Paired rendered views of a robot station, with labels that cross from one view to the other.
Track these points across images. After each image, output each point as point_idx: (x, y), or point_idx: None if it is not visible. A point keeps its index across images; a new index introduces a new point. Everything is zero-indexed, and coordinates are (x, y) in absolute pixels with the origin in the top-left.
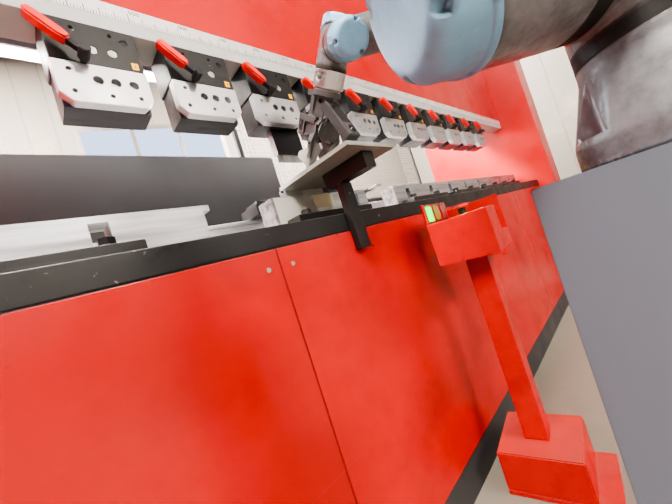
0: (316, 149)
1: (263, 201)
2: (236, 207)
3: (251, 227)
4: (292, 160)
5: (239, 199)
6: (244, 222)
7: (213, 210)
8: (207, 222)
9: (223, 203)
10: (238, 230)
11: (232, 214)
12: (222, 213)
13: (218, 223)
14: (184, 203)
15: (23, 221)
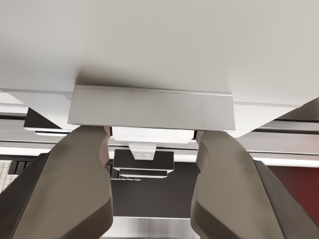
0: (239, 198)
1: (154, 173)
2: (127, 202)
3: (176, 143)
4: (146, 225)
5: (118, 213)
6: (182, 152)
7: (157, 202)
8: (169, 188)
9: (142, 210)
10: (196, 142)
11: (136, 193)
12: (147, 197)
13: (157, 185)
14: (187, 216)
15: (312, 216)
